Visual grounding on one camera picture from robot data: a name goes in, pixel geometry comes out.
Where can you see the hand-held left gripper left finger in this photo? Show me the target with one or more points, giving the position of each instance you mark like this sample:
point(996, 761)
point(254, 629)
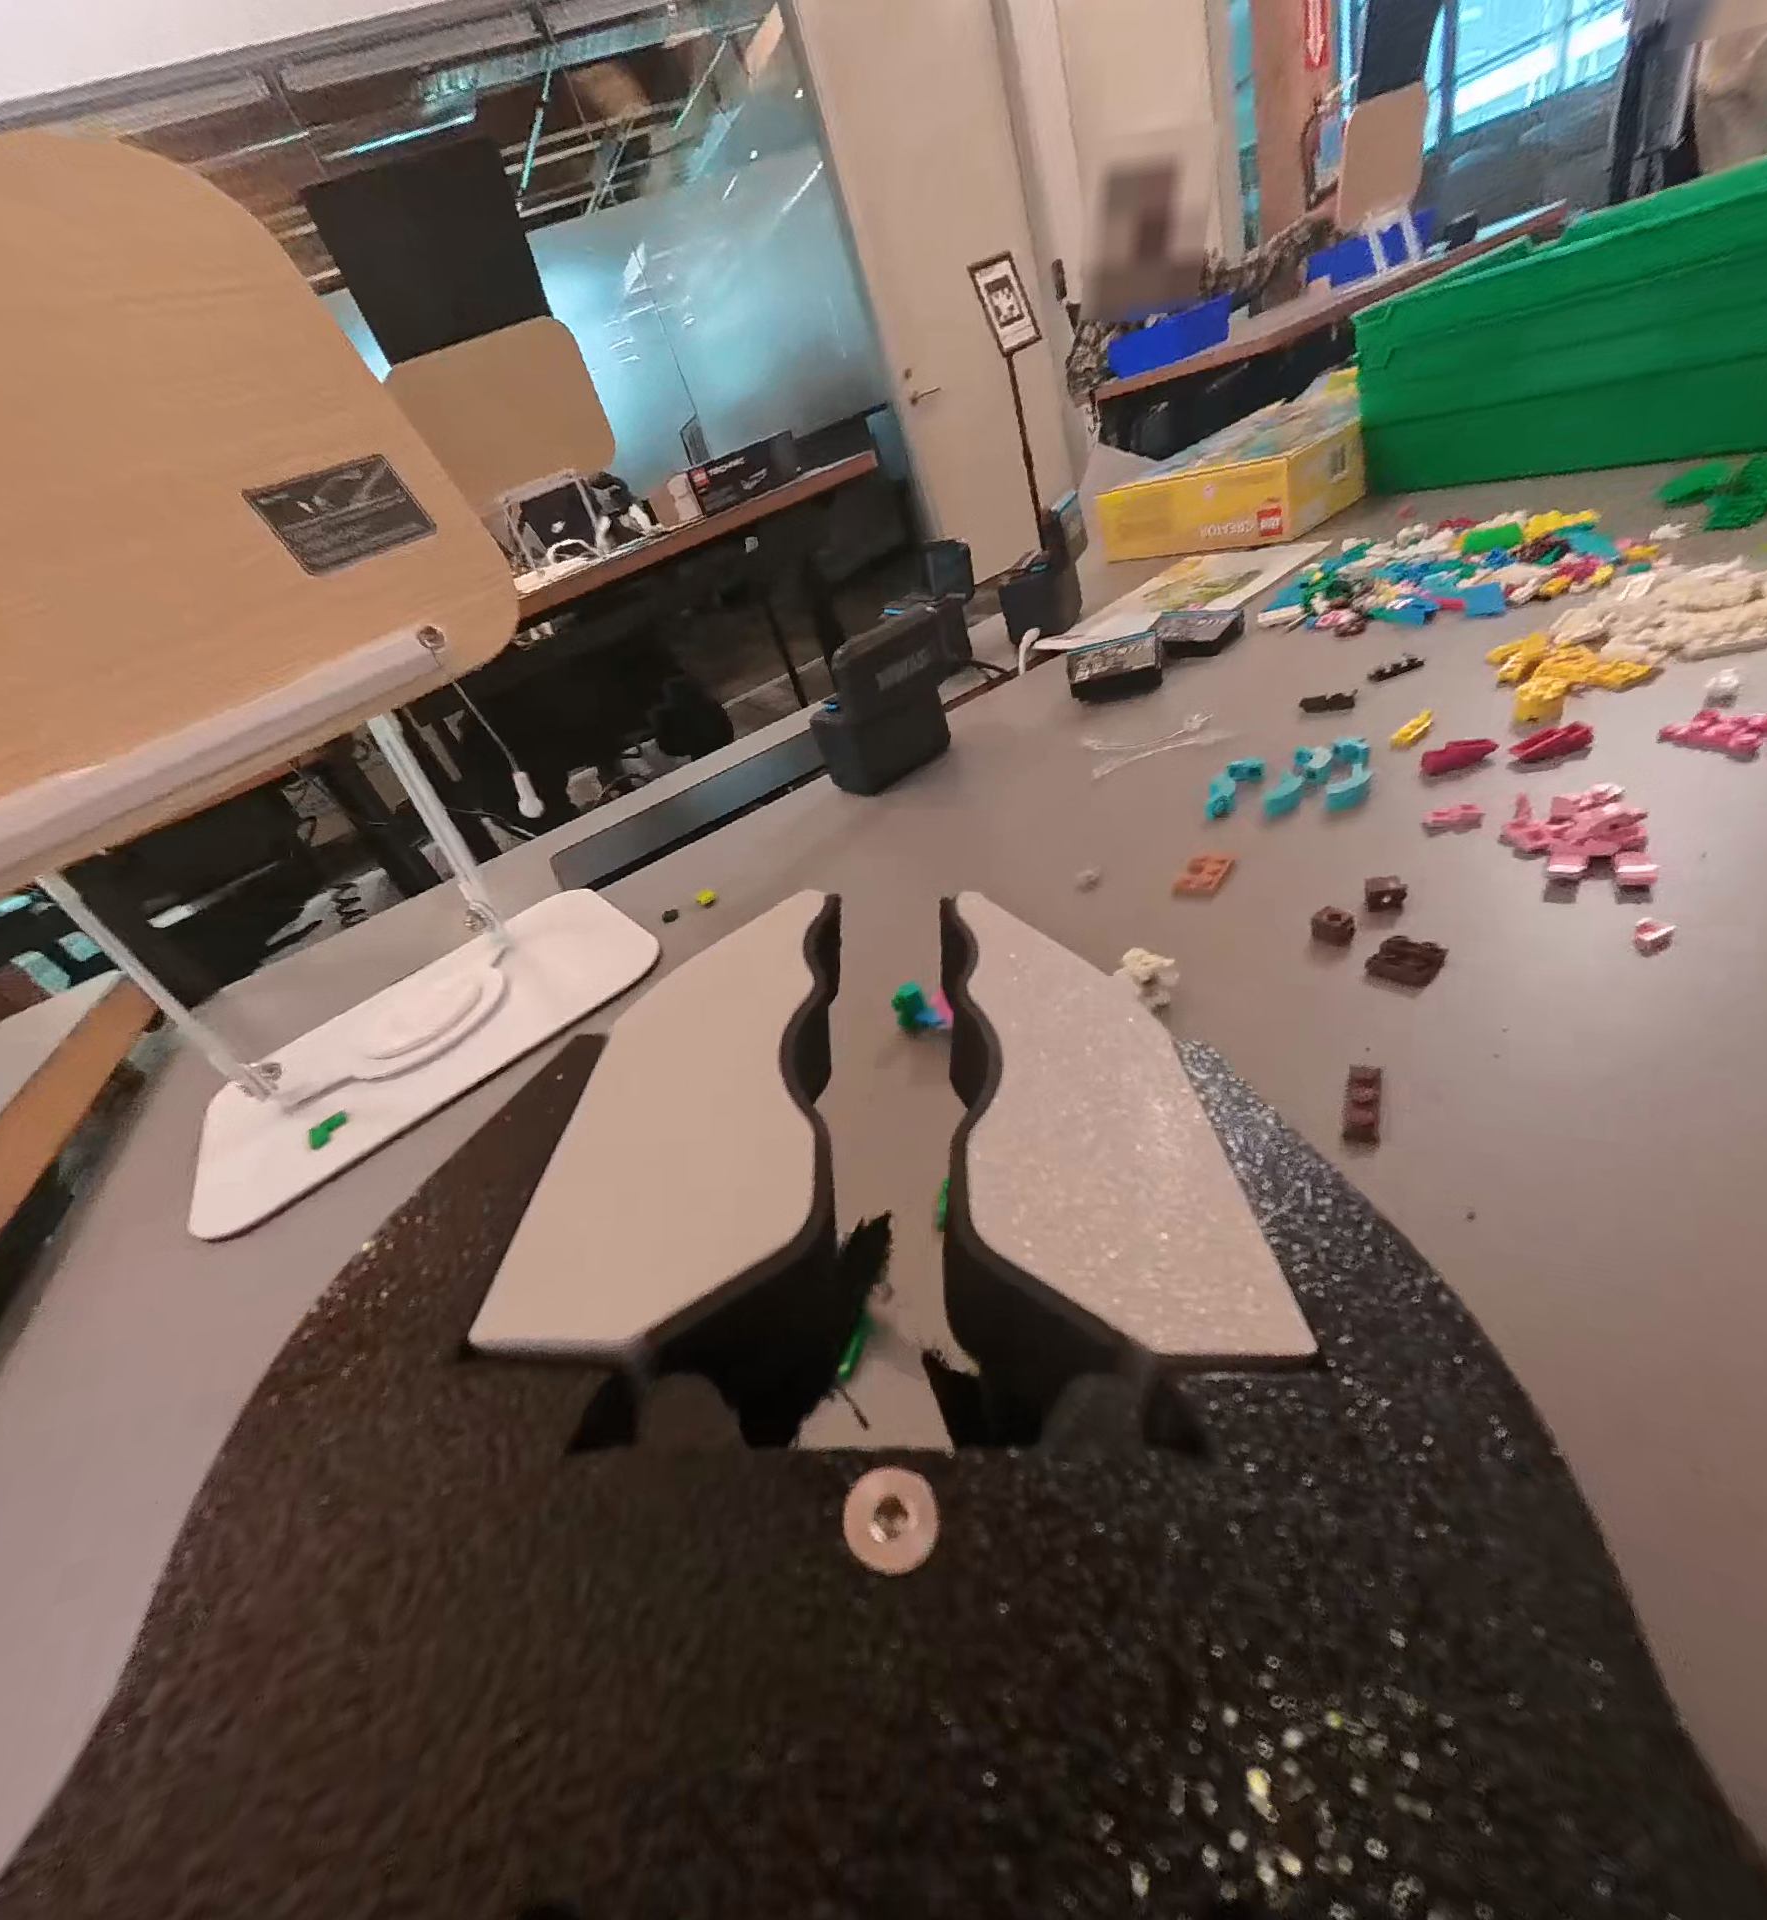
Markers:
point(672, 1156)

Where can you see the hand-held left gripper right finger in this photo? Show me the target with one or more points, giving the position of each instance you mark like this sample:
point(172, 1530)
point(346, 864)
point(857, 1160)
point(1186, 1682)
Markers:
point(1122, 1185)

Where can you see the white lego piece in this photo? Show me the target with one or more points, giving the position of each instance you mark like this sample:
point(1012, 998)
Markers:
point(1146, 971)

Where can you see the dark brown lego plate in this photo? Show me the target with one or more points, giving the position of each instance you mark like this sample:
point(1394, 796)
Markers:
point(1362, 1104)
point(1405, 959)

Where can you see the green and pink lego assembly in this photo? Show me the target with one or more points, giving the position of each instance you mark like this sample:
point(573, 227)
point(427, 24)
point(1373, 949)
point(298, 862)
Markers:
point(919, 1009)

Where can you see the dark brown lego brick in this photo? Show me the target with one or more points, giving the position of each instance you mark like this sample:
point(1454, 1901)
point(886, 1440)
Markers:
point(1386, 892)
point(1330, 926)

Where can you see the group of teal lego pieces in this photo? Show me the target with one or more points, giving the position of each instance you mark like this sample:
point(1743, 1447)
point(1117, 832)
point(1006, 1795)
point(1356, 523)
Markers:
point(1291, 783)

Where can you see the pink lego plate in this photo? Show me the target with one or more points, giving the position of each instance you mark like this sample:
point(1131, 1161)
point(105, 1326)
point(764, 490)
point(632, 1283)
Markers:
point(1454, 817)

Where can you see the yellow lego piece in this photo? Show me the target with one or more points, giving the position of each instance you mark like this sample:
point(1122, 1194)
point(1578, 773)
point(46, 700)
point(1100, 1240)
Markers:
point(1411, 729)

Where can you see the dark pink lego slope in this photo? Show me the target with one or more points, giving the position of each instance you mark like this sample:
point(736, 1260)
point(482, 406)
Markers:
point(1459, 755)
point(1553, 741)

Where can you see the pile of pink lego pieces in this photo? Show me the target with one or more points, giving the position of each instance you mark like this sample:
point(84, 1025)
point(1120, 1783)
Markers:
point(1575, 839)

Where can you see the lego instruction booklet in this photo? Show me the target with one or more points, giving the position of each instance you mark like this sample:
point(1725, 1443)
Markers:
point(1221, 580)

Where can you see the pile of yellow lego pieces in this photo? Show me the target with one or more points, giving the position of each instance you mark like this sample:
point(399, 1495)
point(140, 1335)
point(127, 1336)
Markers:
point(1558, 670)

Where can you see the black lego set box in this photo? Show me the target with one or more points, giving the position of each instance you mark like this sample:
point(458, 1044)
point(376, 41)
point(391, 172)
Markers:
point(741, 469)

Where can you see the pile of multicoloured lego pieces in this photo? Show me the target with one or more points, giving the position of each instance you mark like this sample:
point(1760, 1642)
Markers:
point(1454, 578)

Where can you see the yellow lego set box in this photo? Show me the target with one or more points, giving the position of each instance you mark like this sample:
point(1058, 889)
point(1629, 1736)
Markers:
point(1229, 497)

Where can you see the pile of magenta lego pieces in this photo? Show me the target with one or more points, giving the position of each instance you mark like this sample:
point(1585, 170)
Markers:
point(1754, 732)

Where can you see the pile of white lego pieces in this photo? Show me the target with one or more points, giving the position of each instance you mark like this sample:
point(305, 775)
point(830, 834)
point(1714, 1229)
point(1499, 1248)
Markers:
point(1709, 607)

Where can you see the pile of green lego pieces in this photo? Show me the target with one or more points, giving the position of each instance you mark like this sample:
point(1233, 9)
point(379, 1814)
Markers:
point(1761, 487)

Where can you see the clear plastic bag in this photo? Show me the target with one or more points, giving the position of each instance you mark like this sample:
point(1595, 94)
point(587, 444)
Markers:
point(1146, 743)

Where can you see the small black box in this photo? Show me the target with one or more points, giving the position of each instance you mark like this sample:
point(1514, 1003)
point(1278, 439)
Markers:
point(1117, 665)
point(1201, 629)

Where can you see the wooden office table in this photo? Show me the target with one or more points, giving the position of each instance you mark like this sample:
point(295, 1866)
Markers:
point(823, 477)

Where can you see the blue plastic bin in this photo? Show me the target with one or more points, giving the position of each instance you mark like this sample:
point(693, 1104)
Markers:
point(1170, 333)
point(1371, 260)

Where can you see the wood-look desk lamp white base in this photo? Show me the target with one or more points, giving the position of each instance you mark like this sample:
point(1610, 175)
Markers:
point(149, 451)

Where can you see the printed tag sign stand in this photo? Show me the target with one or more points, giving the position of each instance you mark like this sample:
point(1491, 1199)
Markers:
point(1005, 299)

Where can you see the stack of green plastic bins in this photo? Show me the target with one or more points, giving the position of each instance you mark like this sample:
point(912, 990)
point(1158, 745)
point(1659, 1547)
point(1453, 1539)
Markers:
point(1602, 344)

